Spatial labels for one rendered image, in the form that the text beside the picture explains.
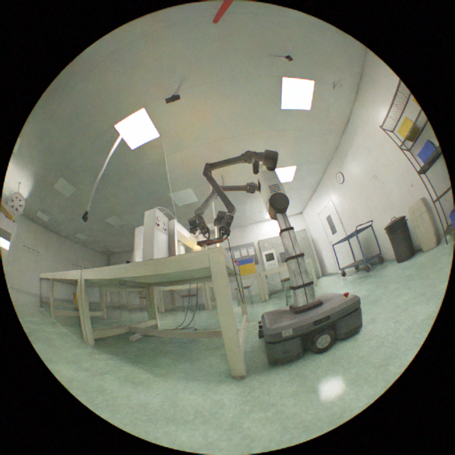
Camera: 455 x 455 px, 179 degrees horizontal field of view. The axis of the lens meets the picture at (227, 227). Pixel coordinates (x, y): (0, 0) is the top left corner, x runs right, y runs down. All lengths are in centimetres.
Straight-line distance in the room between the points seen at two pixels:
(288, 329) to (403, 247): 227
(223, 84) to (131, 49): 138
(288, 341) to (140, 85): 289
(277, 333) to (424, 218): 237
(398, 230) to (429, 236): 58
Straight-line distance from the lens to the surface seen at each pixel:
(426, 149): 243
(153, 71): 232
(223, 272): 72
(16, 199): 289
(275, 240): 533
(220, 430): 66
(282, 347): 88
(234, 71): 232
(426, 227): 262
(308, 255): 555
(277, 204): 109
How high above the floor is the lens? 54
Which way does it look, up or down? 23 degrees up
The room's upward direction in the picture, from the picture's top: 11 degrees counter-clockwise
